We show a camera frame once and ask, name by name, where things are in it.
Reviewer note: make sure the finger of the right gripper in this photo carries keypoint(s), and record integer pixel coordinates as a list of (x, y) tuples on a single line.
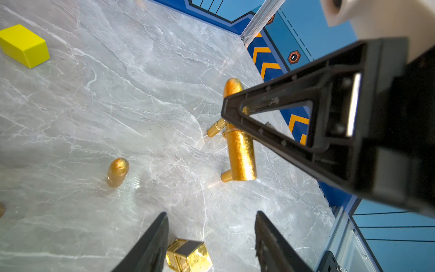
[(292, 115)]

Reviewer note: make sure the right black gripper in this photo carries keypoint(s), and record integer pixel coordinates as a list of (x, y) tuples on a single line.
[(395, 125)]

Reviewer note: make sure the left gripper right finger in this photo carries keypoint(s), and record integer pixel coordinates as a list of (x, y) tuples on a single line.
[(274, 253)]

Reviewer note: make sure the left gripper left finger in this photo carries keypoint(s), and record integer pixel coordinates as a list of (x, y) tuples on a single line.
[(148, 255)]

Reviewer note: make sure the gold lipstick cap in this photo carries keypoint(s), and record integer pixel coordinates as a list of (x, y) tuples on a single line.
[(226, 176)]

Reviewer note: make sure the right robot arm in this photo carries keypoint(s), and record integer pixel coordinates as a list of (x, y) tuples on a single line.
[(411, 20)]

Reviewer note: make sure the square gold black lipstick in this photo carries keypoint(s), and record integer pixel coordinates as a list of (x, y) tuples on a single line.
[(188, 256)]

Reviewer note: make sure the yellow cube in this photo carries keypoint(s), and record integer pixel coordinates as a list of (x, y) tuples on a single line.
[(23, 46)]

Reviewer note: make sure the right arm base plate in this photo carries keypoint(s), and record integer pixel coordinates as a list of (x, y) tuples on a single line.
[(329, 263)]

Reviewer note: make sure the front aluminium rail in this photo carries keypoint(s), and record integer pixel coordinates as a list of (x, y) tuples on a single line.
[(348, 245)]

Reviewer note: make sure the right aluminium corner post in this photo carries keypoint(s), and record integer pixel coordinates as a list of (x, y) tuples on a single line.
[(260, 20)]

